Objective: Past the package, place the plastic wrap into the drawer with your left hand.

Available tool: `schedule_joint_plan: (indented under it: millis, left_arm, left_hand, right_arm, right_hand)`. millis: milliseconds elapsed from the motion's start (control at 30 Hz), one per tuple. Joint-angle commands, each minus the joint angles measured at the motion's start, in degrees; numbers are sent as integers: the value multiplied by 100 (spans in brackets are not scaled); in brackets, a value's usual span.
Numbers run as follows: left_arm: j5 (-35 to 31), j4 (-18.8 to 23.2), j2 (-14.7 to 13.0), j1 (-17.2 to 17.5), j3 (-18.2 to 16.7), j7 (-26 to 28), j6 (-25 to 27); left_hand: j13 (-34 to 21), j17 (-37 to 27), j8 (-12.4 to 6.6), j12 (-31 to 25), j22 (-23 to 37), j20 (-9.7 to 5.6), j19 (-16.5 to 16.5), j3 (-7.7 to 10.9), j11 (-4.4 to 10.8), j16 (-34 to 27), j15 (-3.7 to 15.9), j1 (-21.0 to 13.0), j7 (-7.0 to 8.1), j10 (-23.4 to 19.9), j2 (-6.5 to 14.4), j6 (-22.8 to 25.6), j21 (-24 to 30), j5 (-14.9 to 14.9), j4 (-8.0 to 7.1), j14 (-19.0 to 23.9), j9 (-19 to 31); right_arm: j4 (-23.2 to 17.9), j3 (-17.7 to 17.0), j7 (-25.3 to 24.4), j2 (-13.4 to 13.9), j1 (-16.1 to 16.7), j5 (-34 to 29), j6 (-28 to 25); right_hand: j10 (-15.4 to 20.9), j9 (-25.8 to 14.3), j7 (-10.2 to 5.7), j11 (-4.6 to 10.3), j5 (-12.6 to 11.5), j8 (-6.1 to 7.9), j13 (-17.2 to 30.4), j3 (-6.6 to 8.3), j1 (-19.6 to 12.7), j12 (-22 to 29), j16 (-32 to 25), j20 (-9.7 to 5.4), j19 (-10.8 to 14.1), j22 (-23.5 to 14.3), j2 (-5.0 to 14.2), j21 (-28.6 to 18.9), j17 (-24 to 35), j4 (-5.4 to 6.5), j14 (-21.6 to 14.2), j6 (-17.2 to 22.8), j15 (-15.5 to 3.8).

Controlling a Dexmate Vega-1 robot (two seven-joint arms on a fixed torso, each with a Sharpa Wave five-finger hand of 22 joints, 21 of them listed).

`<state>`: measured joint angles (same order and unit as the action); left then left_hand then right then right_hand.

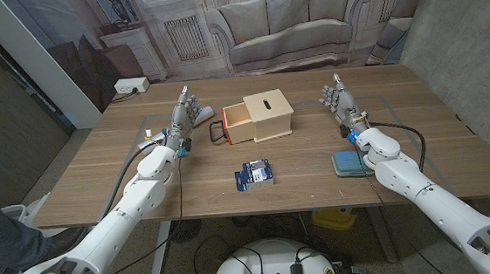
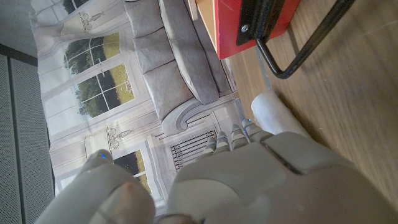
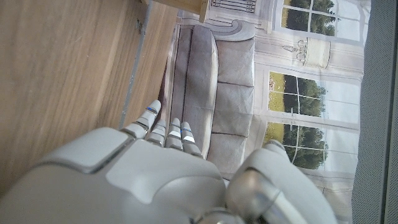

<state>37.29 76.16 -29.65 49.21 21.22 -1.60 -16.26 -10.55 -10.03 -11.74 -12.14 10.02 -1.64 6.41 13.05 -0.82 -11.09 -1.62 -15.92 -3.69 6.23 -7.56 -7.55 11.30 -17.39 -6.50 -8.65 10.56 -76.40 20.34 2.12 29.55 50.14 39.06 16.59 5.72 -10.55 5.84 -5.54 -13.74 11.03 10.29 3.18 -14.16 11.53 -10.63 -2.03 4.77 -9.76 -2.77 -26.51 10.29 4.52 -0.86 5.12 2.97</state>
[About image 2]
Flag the plastic wrap roll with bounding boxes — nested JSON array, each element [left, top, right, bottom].
[[251, 90, 310, 138]]

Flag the printed living room backdrop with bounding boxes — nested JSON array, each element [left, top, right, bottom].
[[29, 0, 242, 217]]

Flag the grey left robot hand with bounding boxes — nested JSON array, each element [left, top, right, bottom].
[[34, 118, 398, 224]]

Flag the wooden drawer with red front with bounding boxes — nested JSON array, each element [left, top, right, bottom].
[[213, 0, 356, 80]]

